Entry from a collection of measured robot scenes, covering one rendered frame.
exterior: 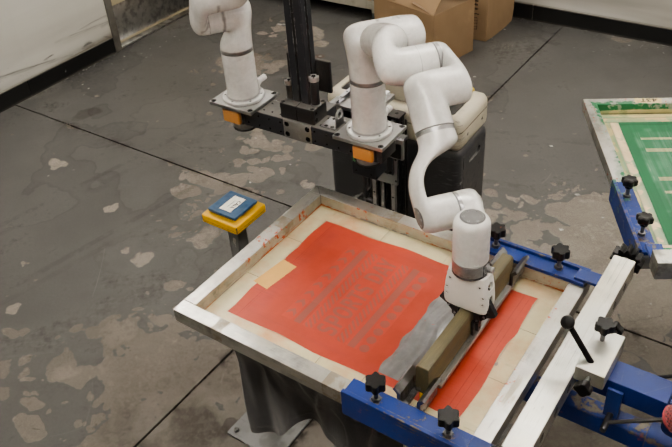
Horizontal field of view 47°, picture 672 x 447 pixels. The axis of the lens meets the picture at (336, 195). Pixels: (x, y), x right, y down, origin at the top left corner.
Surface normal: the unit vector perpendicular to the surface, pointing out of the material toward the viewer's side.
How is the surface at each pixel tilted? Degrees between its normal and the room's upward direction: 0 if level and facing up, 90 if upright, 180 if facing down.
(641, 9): 90
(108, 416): 0
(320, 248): 0
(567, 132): 0
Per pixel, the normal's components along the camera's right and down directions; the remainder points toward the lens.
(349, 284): -0.06, -0.81
